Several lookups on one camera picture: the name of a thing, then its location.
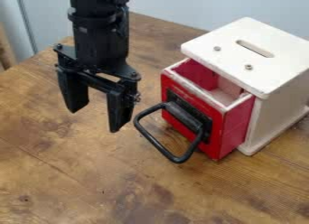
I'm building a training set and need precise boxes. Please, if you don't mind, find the wooden object at left edge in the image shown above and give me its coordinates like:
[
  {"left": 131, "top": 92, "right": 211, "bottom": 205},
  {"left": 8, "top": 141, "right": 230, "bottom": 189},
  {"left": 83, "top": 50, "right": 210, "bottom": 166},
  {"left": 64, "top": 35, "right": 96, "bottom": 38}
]
[{"left": 0, "top": 23, "right": 17, "bottom": 72}]

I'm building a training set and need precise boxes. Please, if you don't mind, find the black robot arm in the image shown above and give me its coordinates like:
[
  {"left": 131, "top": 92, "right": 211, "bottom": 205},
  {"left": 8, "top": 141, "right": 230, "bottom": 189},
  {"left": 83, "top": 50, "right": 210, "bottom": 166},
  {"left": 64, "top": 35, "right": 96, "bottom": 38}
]
[{"left": 55, "top": 0, "right": 142, "bottom": 133}]

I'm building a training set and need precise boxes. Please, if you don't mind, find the red drawer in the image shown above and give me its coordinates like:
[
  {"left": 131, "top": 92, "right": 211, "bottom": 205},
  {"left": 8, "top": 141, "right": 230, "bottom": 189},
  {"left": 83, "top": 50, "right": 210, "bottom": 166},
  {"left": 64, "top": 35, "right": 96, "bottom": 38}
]
[{"left": 161, "top": 58, "right": 256, "bottom": 161}]

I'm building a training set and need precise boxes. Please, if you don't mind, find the black metal drawer handle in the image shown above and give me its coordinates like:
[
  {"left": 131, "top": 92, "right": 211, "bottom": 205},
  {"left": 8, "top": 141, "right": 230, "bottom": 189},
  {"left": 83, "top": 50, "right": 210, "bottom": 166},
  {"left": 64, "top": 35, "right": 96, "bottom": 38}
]
[{"left": 132, "top": 100, "right": 214, "bottom": 164}]

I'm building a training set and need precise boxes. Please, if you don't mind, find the white wooden box cabinet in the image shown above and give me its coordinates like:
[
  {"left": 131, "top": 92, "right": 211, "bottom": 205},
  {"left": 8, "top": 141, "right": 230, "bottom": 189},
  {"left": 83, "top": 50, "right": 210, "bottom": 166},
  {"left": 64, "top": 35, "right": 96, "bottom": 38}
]
[{"left": 181, "top": 17, "right": 309, "bottom": 155}]

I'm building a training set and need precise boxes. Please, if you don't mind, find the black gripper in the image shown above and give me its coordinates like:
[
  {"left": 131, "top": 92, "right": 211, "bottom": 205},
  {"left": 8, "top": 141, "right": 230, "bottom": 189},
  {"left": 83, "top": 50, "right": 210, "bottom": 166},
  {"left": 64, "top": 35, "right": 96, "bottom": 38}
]
[{"left": 55, "top": 21, "right": 142, "bottom": 133}]

